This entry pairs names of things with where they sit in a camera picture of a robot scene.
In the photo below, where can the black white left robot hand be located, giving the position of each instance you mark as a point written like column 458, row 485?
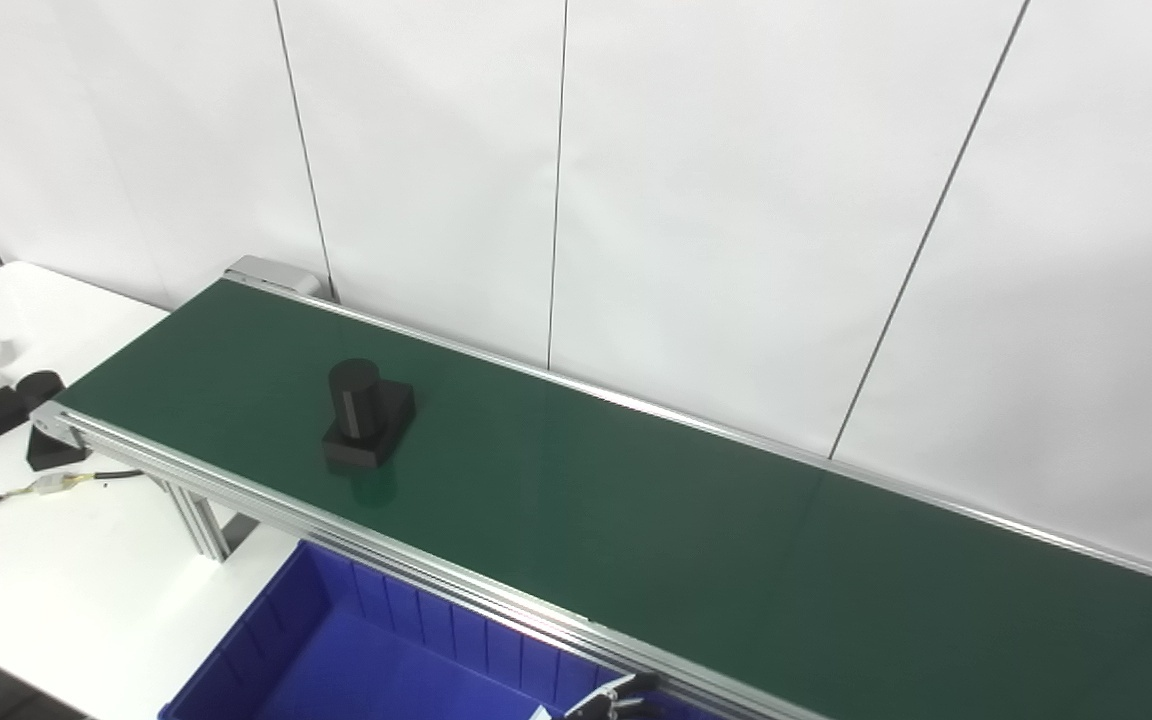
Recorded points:
column 621, row 695

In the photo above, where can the green conveyor belt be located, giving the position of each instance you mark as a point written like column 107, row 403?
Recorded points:
column 256, row 500
column 686, row 540

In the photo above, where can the large blue plastic bin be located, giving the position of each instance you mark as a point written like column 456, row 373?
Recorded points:
column 356, row 660

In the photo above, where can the aluminium conveyor leg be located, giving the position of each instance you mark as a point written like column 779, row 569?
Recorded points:
column 201, row 520

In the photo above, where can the grey conveyor end cover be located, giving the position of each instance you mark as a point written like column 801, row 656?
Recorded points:
column 271, row 272

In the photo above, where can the black block under conveyor end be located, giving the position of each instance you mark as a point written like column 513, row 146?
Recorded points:
column 54, row 452

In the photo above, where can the small black cylinder part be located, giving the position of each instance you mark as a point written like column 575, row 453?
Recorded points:
column 41, row 388

